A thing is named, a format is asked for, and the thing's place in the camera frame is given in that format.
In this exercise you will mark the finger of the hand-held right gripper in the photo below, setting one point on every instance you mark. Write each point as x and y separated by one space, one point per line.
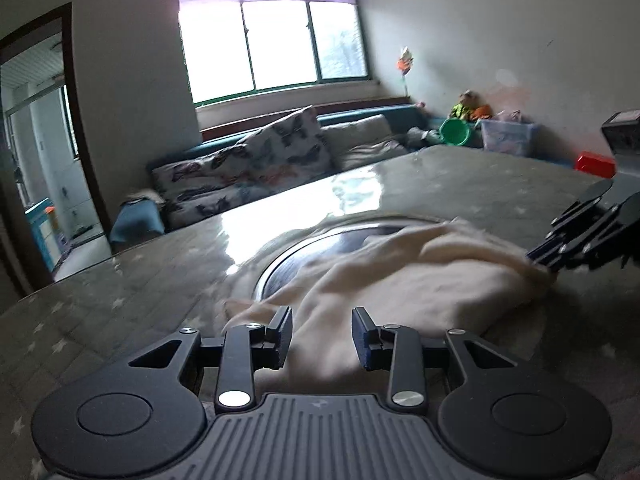
585 247
590 215

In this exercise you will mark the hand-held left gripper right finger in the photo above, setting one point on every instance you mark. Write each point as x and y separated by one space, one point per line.
360 342

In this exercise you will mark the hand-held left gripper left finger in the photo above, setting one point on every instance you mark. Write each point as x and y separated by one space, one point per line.
286 335

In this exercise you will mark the cream sweater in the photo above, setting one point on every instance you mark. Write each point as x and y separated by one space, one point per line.
400 290

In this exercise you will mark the red box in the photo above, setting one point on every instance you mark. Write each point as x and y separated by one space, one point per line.
595 165

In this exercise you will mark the round black induction cooktop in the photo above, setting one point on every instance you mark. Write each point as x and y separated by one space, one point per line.
320 255

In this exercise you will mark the clear plastic storage box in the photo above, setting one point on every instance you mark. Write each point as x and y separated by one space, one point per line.
510 140

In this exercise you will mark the pink cloth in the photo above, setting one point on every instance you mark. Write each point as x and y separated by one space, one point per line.
507 116

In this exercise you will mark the green plastic basin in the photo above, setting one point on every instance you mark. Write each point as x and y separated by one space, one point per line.
455 132

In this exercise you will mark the plush toy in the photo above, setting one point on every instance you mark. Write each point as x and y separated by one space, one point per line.
467 107

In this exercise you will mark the butterfly print pillows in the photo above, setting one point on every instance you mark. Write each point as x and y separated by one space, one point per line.
200 180

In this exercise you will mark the grey cloth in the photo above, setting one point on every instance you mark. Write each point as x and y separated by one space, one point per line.
422 137

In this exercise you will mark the blue sofa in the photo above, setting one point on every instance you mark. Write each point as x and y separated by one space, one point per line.
137 220

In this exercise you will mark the beige towel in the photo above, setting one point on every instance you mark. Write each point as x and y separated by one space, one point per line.
145 196

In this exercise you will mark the butterfly print pillow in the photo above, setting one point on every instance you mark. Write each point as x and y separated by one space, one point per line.
295 135

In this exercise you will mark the beige pillow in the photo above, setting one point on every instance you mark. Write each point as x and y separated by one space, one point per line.
360 132

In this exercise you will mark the colourful pinwheel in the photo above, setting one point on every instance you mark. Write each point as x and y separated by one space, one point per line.
406 60

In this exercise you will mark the blue and white toy cabinet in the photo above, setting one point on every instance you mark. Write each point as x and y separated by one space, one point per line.
40 235

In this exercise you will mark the green framed window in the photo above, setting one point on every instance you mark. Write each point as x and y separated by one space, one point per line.
275 45

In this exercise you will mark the dark wooden door frame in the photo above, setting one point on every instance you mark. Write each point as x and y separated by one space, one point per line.
82 110

